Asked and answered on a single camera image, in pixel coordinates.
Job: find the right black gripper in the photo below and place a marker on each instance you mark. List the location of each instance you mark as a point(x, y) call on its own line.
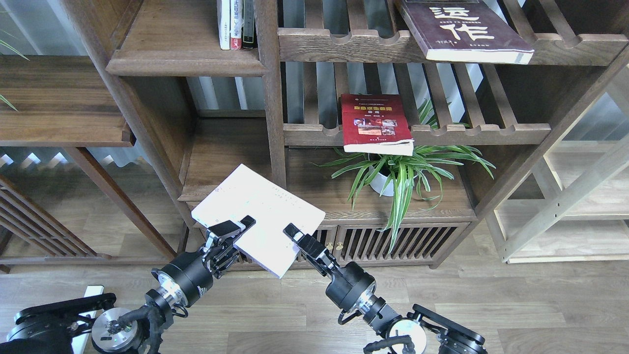
point(351, 288)

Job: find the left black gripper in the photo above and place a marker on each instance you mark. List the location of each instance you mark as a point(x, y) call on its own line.
point(185, 279)

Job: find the white lavender book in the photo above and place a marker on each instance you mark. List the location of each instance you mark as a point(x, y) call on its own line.
point(245, 192)

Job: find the dark maroon book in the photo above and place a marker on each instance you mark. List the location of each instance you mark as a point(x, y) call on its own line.
point(463, 31)

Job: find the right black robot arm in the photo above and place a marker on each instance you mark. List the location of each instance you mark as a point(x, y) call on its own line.
point(408, 334)

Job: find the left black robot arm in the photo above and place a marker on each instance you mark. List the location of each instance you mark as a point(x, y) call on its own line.
point(50, 328)

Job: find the white plant pot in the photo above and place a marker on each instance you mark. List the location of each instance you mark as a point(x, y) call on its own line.
point(379, 182)

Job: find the green spider plant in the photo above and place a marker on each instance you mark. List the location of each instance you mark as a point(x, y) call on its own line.
point(421, 173)

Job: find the dark wooden bookshelf cabinet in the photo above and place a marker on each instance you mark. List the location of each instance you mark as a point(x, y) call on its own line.
point(199, 111)

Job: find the black upright book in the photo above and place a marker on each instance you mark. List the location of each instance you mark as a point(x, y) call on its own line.
point(249, 33)

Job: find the red white upright book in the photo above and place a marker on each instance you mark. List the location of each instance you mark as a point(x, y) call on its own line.
point(236, 24)

